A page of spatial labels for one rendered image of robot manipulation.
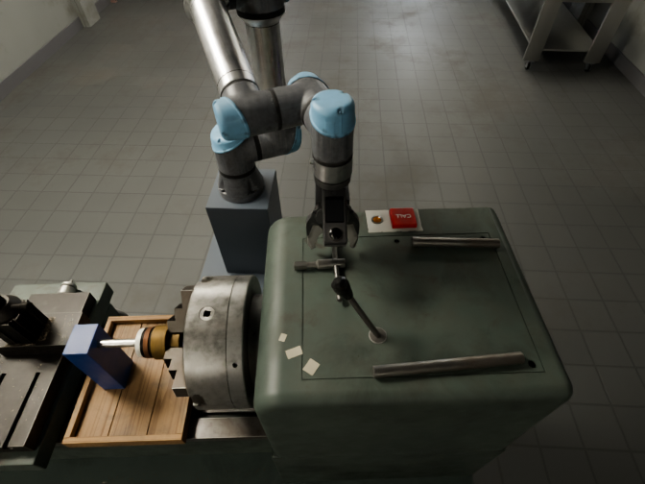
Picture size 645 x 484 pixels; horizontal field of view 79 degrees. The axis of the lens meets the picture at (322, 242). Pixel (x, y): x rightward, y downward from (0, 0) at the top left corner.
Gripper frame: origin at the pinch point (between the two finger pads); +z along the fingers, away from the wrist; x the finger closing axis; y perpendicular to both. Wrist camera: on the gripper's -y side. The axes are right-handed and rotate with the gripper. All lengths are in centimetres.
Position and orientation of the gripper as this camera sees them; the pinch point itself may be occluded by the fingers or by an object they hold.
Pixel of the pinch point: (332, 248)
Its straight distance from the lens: 89.2
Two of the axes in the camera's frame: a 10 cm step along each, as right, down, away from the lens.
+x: -10.0, 0.3, -0.1
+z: 0.2, 6.5, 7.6
